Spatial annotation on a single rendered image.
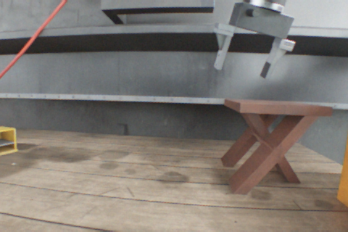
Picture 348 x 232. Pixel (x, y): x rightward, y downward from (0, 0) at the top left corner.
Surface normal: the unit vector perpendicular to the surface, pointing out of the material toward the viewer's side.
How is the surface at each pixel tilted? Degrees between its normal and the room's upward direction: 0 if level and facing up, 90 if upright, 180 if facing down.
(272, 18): 113
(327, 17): 87
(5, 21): 87
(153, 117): 90
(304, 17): 87
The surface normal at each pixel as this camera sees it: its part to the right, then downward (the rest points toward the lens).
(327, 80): -0.10, 0.13
